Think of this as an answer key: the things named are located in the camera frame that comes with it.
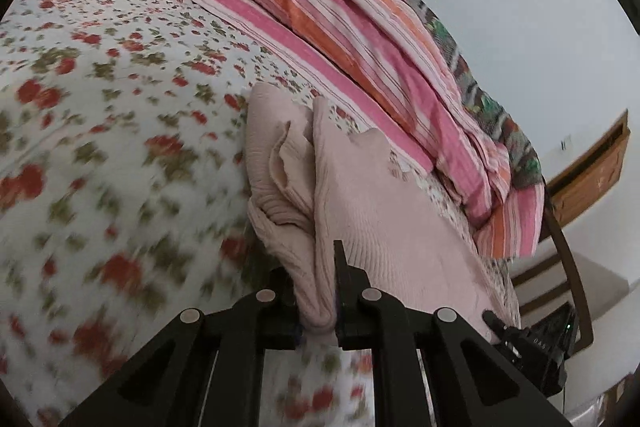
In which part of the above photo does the pale pink knit sweater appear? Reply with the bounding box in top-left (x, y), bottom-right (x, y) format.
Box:
top-left (245, 83), bottom-right (520, 338)

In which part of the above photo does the floral white bed sheet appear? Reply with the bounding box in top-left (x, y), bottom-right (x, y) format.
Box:
top-left (1, 0), bottom-right (521, 426)

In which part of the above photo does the pink orange striped quilt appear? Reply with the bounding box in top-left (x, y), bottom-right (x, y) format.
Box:
top-left (64, 0), bottom-right (547, 260)

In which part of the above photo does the multicolour patterned blanket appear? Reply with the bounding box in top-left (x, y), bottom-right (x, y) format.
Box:
top-left (402, 0), bottom-right (544, 188)

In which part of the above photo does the brown wooden door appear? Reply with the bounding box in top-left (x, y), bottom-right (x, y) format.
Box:
top-left (547, 109), bottom-right (630, 228)

